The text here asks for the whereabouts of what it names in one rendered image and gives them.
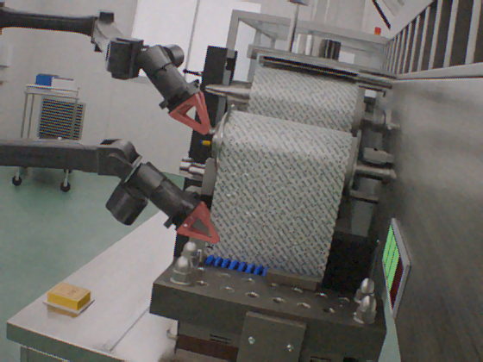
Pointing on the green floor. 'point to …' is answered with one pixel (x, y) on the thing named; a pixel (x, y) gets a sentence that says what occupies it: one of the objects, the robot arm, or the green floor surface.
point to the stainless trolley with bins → (64, 87)
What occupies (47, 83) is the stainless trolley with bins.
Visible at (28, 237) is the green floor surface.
